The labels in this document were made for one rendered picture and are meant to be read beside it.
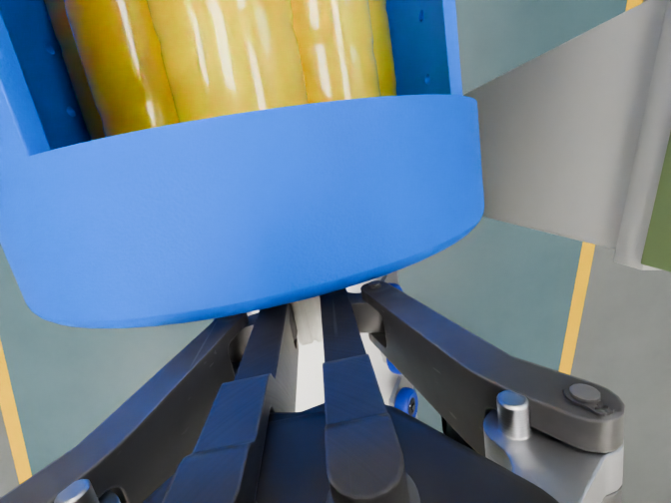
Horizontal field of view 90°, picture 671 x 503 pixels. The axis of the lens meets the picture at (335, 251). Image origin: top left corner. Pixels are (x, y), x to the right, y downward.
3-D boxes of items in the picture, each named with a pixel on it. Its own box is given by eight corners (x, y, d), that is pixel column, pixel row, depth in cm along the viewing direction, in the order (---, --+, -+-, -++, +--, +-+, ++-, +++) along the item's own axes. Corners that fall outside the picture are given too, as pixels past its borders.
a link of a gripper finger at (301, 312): (315, 343, 16) (300, 346, 16) (313, 293, 23) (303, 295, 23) (303, 285, 15) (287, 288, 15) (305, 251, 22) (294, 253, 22)
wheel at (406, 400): (416, 428, 45) (402, 423, 46) (422, 392, 46) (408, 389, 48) (404, 423, 41) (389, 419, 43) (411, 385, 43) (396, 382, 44)
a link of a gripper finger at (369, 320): (322, 311, 14) (392, 297, 14) (319, 275, 19) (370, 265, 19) (329, 343, 14) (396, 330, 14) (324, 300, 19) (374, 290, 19)
